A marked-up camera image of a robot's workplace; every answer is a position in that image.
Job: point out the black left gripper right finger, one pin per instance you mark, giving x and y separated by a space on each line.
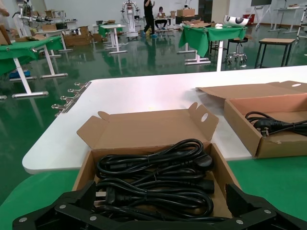
254 210

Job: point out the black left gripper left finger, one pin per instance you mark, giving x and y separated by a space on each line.
72 210

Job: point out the white robot with outstretched arm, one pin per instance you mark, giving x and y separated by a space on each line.
31 18

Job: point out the open cardboard box round hole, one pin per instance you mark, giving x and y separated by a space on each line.
275 148

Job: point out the open cardboard box oval hole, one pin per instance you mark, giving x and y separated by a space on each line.
144 129

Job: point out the closed cardboard box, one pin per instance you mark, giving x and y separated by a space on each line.
185 13

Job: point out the green felt work mat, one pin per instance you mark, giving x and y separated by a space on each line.
275 182

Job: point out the silver binder clip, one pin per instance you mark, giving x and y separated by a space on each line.
84 85
78 91
63 107
70 98

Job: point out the green draped table cloth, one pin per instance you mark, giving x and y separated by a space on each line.
199 40
105 30
24 48

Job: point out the black round swivel stool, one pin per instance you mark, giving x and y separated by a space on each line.
237 40

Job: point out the wooden top black stool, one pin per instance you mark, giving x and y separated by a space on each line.
275 41

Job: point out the large cardboard carton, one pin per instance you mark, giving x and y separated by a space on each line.
76 39

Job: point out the flat cardboard sheet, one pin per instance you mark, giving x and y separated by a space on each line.
196 24
36 37

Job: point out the small white object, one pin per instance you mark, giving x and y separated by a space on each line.
218 25

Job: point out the white curved shell device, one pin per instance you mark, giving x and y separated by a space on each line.
236 21

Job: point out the red cabinet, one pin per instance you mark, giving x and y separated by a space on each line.
250 18

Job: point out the black monitor screen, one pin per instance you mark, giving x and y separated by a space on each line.
261 2

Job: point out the person in black clothes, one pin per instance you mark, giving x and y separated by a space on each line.
148 14

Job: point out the seated person in light top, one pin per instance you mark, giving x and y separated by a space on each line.
161 15

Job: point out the small white robot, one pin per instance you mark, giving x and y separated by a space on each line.
186 4

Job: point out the white frame table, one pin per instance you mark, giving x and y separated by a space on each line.
219 57
28 95
116 40
287 9

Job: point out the white humanoid robot on pedestal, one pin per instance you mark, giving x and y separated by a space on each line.
130 24

